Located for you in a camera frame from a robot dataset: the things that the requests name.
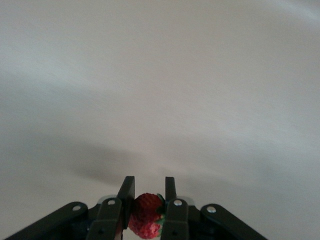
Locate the red strawberry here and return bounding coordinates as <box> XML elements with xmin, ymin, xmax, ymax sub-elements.
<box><xmin>127</xmin><ymin>192</ymin><xmax>167</xmax><ymax>240</ymax></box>

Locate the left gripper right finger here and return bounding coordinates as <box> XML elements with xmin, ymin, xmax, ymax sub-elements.
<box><xmin>161</xmin><ymin>176</ymin><xmax>270</xmax><ymax>240</ymax></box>

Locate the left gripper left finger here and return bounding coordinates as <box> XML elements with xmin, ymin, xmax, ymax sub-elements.
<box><xmin>4</xmin><ymin>176</ymin><xmax>136</xmax><ymax>240</ymax></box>

